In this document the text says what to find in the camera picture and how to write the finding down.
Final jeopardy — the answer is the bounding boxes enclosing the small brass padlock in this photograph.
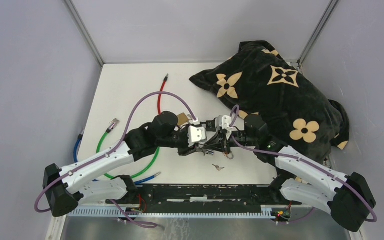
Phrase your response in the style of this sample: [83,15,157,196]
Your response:
[223,152,235,160]

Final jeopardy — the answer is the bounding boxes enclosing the small padlock keys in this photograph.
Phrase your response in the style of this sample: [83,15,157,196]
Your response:
[212,164,225,172]

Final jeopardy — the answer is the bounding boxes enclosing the large brass padlock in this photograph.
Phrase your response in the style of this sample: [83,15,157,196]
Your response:
[177,113,193,128]

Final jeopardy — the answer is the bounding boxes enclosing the red cable lock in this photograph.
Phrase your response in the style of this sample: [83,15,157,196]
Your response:
[157,73,216,157]

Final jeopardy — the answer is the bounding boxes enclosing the black padlock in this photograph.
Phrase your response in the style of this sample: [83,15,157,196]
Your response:
[201,117,221,133]

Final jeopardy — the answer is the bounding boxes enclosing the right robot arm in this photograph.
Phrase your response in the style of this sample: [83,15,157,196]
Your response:
[205,115,378,232]

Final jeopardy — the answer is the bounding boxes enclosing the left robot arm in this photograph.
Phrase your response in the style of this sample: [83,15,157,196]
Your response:
[39,111,207,217]

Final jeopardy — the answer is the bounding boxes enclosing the black floral blanket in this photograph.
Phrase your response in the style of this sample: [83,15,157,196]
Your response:
[190,40,350,162]

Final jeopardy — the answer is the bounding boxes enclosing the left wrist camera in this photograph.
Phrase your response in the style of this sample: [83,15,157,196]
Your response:
[187,121,208,147]

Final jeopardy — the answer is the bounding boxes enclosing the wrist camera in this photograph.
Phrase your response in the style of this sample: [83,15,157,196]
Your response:
[187,121,208,147]
[215,115,233,131]

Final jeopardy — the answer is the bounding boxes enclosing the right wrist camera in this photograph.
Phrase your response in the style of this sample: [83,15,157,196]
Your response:
[215,115,233,131]

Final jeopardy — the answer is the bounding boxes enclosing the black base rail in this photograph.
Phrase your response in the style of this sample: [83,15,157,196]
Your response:
[116,183,299,214]

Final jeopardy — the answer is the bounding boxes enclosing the green cable lock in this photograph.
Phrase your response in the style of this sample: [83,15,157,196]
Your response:
[95,118,162,180]

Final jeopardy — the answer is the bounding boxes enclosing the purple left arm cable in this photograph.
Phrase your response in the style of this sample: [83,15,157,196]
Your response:
[33,91,200,229]

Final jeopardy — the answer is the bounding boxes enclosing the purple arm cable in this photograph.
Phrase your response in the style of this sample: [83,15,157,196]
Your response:
[228,104,378,223]
[33,91,200,229]

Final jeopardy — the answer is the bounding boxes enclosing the blue cable lock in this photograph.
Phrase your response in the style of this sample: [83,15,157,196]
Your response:
[73,126,162,185]

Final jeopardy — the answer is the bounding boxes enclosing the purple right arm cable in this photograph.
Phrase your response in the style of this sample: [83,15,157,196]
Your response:
[228,104,378,223]

